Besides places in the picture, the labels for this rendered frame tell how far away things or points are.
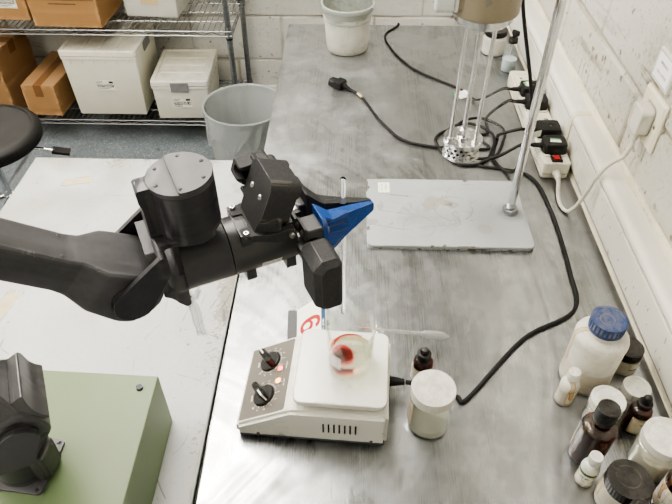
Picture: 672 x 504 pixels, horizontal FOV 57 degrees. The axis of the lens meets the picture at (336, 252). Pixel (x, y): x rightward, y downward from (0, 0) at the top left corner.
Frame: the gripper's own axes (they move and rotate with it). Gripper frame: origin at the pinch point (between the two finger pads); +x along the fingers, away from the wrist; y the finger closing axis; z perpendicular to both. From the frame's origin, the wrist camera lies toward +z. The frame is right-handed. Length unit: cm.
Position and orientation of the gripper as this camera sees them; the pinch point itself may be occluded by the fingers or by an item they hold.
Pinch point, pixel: (341, 213)
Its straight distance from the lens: 63.6
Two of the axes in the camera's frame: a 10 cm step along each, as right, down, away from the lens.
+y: -4.0, -6.2, 6.7
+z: -0.2, -7.3, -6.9
